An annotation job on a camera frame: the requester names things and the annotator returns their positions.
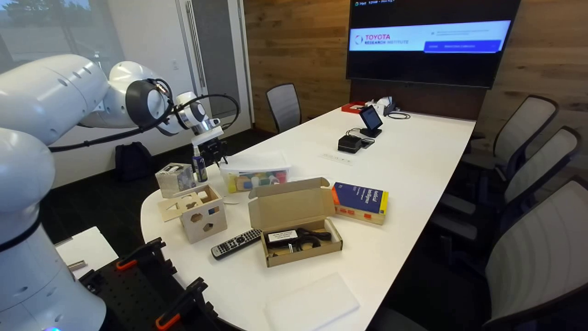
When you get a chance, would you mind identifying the open cardboard box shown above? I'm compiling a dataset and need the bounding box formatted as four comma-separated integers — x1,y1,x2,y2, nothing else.
247,177,346,269

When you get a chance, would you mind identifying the white device with cable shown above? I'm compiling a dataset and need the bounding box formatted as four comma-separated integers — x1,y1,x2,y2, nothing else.
366,94,412,122

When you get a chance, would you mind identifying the black perforated mounting board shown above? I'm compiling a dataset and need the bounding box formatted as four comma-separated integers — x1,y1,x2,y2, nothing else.
80,245,243,331

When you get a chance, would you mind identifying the flat wooden sorter lid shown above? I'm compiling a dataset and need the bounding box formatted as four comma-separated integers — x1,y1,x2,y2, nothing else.
160,193,194,225

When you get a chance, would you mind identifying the red flat object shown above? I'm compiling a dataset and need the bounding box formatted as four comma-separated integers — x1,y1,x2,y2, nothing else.
341,101,368,116

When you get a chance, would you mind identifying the white foam sheet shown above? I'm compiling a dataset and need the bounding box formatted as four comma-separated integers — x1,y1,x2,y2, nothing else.
265,272,363,331

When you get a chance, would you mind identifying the black remote control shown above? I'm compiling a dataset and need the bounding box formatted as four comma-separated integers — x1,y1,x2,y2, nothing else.
210,228,263,261

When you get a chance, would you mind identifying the white side platform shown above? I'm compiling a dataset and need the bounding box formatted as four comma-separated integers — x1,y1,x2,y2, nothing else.
54,225,120,282

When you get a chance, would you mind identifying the grey mesh office chair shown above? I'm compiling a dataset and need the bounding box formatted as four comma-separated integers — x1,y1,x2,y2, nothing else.
374,177,588,331
431,125,581,247
465,94,559,186

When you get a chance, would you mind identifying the black clamp orange tip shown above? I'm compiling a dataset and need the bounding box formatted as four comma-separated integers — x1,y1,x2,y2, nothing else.
114,236,170,274
153,276,210,331

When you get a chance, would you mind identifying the black bag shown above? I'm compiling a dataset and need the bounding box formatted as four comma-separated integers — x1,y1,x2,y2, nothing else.
114,142,155,184

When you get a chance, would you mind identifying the wooden shape sorter box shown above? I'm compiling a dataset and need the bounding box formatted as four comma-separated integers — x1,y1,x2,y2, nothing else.
179,182,230,245

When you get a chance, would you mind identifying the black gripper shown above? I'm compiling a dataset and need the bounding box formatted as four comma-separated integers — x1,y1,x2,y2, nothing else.
197,134,228,171

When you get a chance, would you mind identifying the small black box device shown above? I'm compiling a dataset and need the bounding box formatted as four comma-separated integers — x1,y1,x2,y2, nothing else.
337,134,364,155

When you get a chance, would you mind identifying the small white cube box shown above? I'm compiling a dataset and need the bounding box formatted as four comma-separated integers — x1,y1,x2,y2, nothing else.
155,162,199,201

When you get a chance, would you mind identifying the glass whiteboard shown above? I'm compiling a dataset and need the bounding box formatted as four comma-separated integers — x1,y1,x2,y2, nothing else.
0,0,127,79

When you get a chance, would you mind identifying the wall mounted TV screen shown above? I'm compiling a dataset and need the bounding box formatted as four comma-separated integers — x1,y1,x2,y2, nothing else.
346,0,522,90

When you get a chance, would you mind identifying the black tool with white label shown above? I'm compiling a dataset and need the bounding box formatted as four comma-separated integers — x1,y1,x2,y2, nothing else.
263,226,335,252

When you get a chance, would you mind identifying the blue and yellow book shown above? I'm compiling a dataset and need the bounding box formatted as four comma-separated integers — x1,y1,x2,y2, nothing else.
329,180,392,226

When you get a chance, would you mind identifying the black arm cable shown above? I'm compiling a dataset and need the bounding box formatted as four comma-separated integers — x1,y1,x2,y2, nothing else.
48,77,243,155

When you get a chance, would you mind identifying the black tablet on stand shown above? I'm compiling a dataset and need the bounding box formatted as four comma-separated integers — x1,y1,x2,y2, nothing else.
357,105,386,140

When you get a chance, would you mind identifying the blue spray bottle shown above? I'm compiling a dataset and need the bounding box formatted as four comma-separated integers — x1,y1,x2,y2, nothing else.
192,153,210,184

